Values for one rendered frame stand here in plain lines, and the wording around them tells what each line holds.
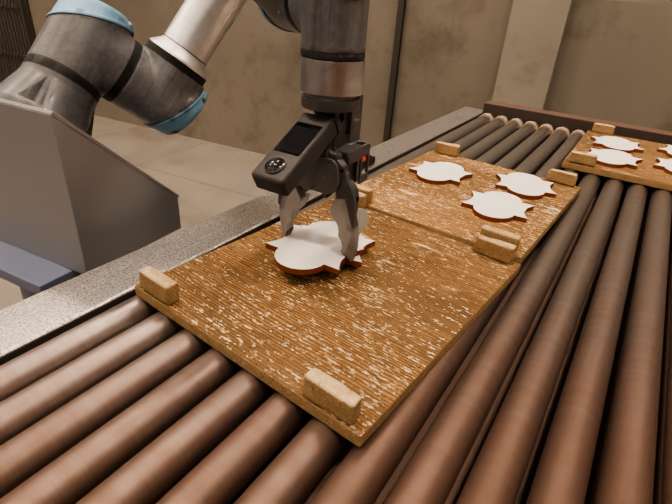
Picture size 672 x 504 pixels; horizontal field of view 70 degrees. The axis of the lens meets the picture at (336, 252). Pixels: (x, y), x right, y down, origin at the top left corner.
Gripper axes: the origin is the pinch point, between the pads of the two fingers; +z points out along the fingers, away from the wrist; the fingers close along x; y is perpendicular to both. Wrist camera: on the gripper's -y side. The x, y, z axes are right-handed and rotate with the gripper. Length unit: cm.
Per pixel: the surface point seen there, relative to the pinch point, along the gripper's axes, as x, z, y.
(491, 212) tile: -16.2, 1.7, 32.2
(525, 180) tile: -17, 2, 54
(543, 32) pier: 21, -15, 264
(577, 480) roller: -36.8, 4.3, -14.4
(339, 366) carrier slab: -13.6, 2.5, -15.9
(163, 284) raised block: 8.9, -0.2, -18.5
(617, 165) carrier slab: -33, 2, 81
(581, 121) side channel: -20, 2, 126
